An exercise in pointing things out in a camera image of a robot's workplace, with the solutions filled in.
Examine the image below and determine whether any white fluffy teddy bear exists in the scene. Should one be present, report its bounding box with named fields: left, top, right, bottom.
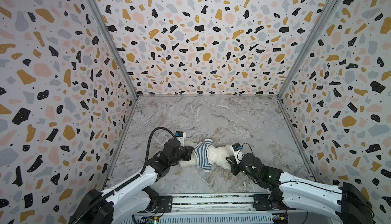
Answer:
left=179, top=140, right=234, bottom=170

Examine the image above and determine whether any blue white striped knit sweater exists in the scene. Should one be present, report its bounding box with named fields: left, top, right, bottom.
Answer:
left=193, top=138, right=213, bottom=172

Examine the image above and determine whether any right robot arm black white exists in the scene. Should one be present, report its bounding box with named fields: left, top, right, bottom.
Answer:
left=226, top=153, right=374, bottom=224

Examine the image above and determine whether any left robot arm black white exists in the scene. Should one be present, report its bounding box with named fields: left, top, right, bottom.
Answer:
left=69, top=138, right=194, bottom=224

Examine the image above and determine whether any right thin black cable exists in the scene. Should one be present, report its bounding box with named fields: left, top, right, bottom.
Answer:
left=241, top=142, right=254, bottom=156

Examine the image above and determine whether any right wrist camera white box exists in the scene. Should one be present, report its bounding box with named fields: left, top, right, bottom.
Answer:
left=231, top=143, right=243, bottom=164

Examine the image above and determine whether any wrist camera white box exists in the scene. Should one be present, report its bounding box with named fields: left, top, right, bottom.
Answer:
left=175, top=130, right=186, bottom=147
left=231, top=143, right=243, bottom=164

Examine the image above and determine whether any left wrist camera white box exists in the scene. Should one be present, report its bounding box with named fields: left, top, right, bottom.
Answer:
left=175, top=130, right=186, bottom=147

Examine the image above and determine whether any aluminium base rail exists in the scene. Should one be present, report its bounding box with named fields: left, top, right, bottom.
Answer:
left=119, top=192, right=311, bottom=224

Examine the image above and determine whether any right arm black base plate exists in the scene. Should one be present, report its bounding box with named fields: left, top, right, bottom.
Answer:
left=253, top=194, right=292, bottom=211

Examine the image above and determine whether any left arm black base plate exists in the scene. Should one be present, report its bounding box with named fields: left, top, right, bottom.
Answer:
left=138, top=195, right=173, bottom=214

